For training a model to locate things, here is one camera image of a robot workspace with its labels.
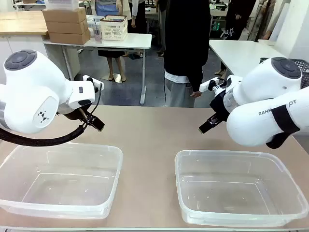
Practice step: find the cardboard box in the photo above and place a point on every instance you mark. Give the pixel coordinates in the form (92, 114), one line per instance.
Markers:
(68, 38)
(66, 27)
(64, 15)

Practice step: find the person's left forearm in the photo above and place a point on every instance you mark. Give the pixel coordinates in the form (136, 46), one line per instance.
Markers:
(200, 72)

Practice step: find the person in black sweater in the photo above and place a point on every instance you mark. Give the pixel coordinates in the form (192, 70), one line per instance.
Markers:
(186, 43)

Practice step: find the clear plastic bin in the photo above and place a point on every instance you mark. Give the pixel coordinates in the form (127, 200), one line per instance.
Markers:
(239, 186)
(58, 178)

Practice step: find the mannequin legs on gold base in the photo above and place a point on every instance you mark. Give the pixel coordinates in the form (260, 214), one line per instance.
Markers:
(116, 70)

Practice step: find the white lattice basket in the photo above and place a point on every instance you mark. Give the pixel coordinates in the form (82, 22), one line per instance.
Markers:
(113, 29)

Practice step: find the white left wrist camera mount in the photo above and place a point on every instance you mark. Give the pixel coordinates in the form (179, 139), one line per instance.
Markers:
(94, 83)

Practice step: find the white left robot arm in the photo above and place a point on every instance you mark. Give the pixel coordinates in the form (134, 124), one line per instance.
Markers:
(31, 96)

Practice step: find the person's left hand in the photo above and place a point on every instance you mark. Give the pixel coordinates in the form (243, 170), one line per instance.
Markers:
(196, 94)

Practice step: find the white table with grey legs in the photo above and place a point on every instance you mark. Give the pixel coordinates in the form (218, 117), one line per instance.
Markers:
(130, 41)

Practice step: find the wooden table top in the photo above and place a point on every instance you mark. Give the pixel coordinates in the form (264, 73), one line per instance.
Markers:
(21, 23)

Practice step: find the plastic cup with straw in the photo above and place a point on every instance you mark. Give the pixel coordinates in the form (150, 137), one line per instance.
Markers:
(97, 32)

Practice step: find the translucent storage box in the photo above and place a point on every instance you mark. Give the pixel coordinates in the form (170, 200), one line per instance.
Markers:
(63, 3)

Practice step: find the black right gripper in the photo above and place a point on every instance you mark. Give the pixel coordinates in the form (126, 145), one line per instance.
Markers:
(220, 104)

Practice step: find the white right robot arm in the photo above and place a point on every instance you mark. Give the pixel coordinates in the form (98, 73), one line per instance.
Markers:
(260, 120)

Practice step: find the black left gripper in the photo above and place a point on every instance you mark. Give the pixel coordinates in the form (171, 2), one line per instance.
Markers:
(76, 115)

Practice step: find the white board panel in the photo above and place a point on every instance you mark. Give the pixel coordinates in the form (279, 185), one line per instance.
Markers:
(297, 24)

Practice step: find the background person in dark clothes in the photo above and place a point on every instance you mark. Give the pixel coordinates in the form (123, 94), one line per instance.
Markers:
(235, 17)

